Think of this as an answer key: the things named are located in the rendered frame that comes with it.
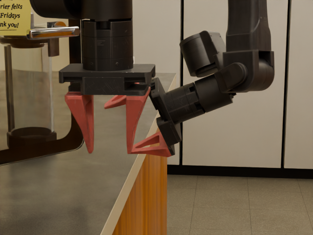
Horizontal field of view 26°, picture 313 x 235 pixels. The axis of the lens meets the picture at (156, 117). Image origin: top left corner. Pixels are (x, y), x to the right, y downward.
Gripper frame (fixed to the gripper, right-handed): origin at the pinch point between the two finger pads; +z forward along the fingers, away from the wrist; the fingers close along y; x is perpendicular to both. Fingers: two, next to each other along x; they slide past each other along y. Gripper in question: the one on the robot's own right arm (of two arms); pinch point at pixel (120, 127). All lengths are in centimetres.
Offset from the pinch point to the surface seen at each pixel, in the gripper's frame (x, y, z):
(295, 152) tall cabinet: -245, -183, -27
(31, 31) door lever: 5.4, 23.4, 4.0
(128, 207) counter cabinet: -14.6, -25.8, 10.2
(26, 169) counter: -2.5, -2.3, 19.9
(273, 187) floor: -228, -190, -8
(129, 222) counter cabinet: -14.1, -28.9, 11.5
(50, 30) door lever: 3.6, 21.9, 1.9
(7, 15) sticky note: 2.1, 26.2, 7.3
